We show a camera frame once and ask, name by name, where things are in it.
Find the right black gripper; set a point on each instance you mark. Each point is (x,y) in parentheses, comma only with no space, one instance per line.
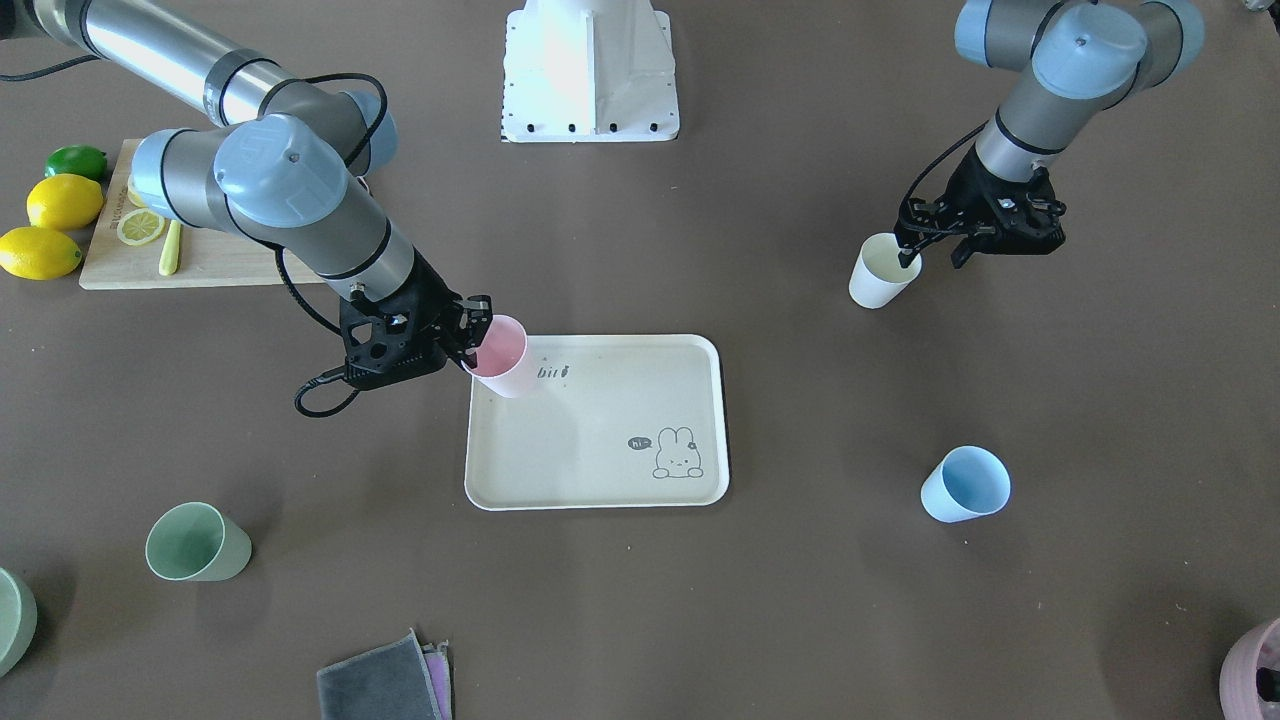
(432,297)

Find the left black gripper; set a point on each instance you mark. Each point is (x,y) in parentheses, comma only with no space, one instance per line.
(968,187)

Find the pink cup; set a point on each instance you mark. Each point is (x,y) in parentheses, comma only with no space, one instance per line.
(503,361)

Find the white cup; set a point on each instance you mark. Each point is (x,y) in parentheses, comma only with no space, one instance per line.
(878,275)

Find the green cup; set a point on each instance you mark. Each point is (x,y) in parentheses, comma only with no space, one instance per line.
(194,542)

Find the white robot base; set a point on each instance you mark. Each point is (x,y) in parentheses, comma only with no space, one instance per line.
(589,72)

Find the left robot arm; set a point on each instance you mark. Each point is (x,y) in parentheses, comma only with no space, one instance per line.
(1074,60)

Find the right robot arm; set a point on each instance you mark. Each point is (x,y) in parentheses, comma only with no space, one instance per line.
(280,166)

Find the cream rabbit tray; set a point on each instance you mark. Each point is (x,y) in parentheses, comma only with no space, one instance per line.
(613,421)

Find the blue cup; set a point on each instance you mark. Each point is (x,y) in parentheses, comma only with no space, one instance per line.
(968,483)

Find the yellow plastic knife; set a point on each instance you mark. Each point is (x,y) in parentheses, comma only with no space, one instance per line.
(169,259)

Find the purple cloth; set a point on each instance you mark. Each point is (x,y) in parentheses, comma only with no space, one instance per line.
(438,664)

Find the lower lemon slice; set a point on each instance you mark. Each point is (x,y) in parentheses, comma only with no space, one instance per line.
(140,226)

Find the lemon slice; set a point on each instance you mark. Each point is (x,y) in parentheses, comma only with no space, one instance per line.
(140,226)
(133,196)

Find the grey cloth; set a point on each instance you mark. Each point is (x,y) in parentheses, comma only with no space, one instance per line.
(390,682)

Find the upper lemon slice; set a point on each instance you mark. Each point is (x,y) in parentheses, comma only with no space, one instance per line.
(133,196)

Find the upper yellow lemon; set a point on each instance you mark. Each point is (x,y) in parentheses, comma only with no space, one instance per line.
(64,202)

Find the yellow lemon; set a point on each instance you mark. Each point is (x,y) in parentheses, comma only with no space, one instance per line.
(39,254)
(64,202)

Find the green lime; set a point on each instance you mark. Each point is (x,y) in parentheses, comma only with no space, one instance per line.
(77,160)

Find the lower yellow lemon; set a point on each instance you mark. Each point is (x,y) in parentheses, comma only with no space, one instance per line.
(39,254)

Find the pink container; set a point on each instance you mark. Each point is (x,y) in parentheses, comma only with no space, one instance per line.
(1248,676)

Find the green bowl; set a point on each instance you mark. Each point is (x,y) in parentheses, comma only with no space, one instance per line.
(19,615)

